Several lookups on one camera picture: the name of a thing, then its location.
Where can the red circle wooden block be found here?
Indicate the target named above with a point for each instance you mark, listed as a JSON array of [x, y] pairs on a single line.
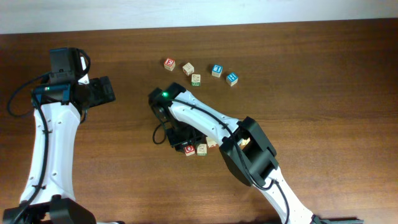
[[189, 150]]

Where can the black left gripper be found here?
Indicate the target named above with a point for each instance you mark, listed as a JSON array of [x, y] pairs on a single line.
[[106, 93]]

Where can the red E wooden block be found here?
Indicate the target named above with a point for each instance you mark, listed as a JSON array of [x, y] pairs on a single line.
[[169, 64]]

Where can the green bordered wooden block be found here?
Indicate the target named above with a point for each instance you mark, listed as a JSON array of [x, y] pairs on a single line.
[[196, 79]]

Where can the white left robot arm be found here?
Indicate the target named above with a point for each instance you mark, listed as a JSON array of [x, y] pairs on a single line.
[[58, 111]]

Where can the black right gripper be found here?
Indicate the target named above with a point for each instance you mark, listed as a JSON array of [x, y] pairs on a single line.
[[180, 144]]

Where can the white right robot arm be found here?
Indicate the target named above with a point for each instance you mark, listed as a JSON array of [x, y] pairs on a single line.
[[246, 150]]

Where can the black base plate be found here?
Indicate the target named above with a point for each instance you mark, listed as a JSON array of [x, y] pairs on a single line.
[[349, 221]]

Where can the blue L wooden block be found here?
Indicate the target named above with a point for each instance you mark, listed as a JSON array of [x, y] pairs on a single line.
[[216, 71]]

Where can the red 9 wooden block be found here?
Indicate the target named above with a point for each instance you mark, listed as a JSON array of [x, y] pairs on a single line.
[[188, 69]]

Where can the blue H wooden block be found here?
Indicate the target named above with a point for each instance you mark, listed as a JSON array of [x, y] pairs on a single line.
[[232, 79]]

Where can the red bordered wooden block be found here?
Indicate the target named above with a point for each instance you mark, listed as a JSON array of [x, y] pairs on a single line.
[[210, 142]]

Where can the red I wooden block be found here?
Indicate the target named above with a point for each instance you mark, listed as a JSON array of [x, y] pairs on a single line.
[[244, 143]]

